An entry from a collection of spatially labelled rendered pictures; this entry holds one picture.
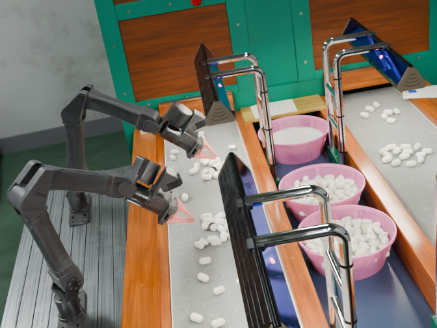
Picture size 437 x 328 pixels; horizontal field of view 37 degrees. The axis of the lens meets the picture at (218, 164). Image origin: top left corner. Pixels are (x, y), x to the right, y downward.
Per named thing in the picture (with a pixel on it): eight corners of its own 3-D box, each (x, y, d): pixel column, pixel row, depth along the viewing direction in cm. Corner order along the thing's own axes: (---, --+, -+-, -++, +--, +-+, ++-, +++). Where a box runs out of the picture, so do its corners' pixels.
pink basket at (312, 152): (304, 174, 227) (301, 150, 222) (246, 159, 244) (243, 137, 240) (345, 144, 243) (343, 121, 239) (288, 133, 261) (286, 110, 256)
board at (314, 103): (244, 123, 252) (244, 121, 252) (240, 110, 266) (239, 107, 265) (327, 109, 253) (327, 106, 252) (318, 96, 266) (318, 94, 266)
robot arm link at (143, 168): (150, 161, 184) (119, 144, 176) (167, 168, 177) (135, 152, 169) (132, 197, 183) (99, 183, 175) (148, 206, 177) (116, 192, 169)
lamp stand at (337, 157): (342, 179, 219) (332, 53, 200) (328, 155, 237) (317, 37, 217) (397, 170, 219) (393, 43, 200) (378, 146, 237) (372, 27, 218)
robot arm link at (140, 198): (153, 185, 182) (131, 174, 180) (157, 187, 176) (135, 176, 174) (142, 207, 181) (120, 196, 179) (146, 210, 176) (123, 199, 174)
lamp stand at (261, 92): (226, 200, 218) (205, 75, 199) (220, 174, 236) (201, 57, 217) (281, 191, 219) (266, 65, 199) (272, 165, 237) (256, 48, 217)
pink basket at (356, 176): (312, 243, 188) (309, 215, 184) (266, 207, 211) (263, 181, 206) (384, 211, 197) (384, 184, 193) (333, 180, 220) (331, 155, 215)
